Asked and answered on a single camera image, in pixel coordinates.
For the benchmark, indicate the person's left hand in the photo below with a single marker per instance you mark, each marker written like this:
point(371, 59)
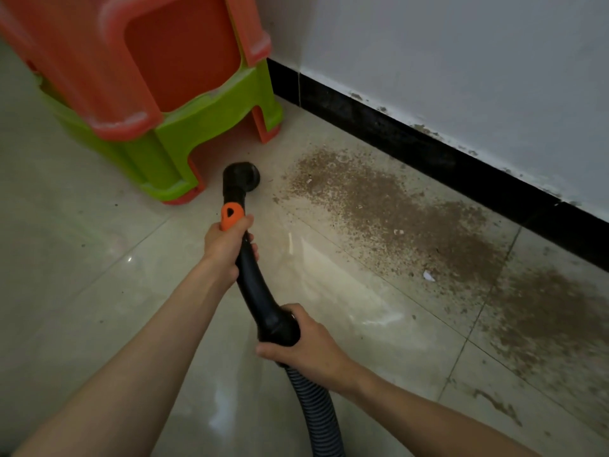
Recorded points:
point(226, 248)

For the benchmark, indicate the person's right hand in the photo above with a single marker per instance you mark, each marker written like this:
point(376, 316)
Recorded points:
point(316, 357)

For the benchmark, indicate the brown sawdust dirt patch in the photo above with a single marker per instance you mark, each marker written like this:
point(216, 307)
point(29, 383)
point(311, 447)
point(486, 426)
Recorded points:
point(381, 204)

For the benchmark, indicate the person's right forearm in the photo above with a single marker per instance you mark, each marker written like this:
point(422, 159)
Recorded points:
point(428, 423)

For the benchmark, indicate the person's left forearm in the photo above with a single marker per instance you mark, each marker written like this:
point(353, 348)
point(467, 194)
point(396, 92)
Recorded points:
point(124, 376)

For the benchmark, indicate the tiled floor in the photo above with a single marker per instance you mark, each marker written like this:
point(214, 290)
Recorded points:
point(95, 280)

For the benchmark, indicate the white paper scrap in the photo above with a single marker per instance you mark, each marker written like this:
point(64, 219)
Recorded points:
point(428, 277)

